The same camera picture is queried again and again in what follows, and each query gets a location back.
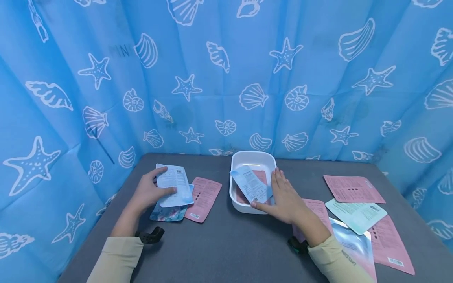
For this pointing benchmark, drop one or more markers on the silver holographic mask packet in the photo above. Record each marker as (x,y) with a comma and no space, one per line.
(354,245)

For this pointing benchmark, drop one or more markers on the person's left hand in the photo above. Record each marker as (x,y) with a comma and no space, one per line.
(145,194)

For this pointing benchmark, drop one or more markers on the black wrist band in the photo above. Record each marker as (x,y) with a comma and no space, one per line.
(298,244)
(151,235)

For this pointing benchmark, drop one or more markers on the white plastic tray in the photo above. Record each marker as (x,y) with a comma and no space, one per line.
(253,159)

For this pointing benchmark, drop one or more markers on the person's right fingers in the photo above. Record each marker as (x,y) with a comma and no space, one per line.
(280,181)

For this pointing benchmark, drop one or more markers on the person's left forearm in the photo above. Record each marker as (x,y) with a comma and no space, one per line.
(118,251)

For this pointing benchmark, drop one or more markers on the dark marbled mask packet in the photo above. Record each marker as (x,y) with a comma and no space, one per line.
(168,213)

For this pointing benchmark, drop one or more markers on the light blue mask packet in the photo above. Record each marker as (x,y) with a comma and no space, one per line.
(175,179)
(249,184)

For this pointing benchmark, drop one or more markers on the pink mask packet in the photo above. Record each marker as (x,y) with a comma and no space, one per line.
(318,210)
(389,247)
(354,188)
(205,198)
(262,175)

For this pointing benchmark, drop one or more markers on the person's right forearm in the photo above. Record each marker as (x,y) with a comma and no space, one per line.
(329,255)

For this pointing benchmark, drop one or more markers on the pale green mask packet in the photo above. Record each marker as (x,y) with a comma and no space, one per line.
(357,216)

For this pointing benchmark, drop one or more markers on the person's right thumb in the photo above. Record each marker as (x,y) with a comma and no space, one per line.
(262,206)

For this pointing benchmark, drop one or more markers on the person's right hand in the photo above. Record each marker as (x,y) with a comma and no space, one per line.
(286,202)

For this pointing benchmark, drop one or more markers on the person's left thumb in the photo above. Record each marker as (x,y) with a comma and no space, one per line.
(166,192)

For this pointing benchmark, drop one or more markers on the person's left index finger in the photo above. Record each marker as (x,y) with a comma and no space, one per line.
(158,171)

